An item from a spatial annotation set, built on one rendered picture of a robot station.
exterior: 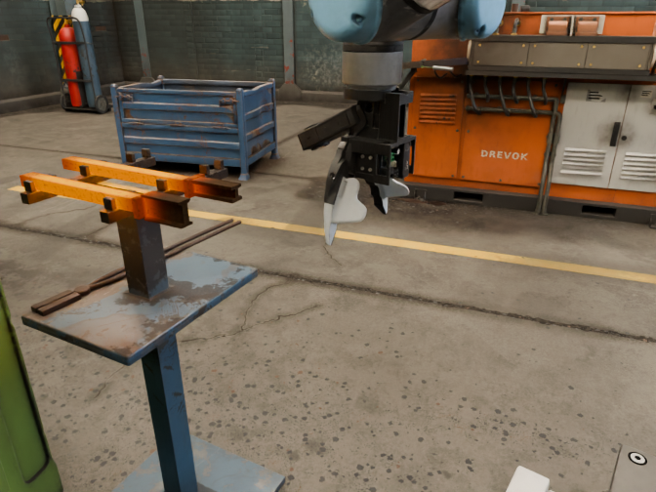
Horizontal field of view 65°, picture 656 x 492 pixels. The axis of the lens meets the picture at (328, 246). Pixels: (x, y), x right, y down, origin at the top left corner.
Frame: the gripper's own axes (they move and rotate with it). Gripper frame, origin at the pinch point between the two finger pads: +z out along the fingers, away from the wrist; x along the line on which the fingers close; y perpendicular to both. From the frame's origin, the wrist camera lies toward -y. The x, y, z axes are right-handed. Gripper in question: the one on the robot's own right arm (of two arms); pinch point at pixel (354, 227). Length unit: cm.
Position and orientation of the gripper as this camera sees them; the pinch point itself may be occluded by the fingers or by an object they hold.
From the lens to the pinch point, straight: 75.1
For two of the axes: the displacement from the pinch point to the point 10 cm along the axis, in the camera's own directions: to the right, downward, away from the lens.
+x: 5.8, -3.3, 7.4
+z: 0.0, 9.1, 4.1
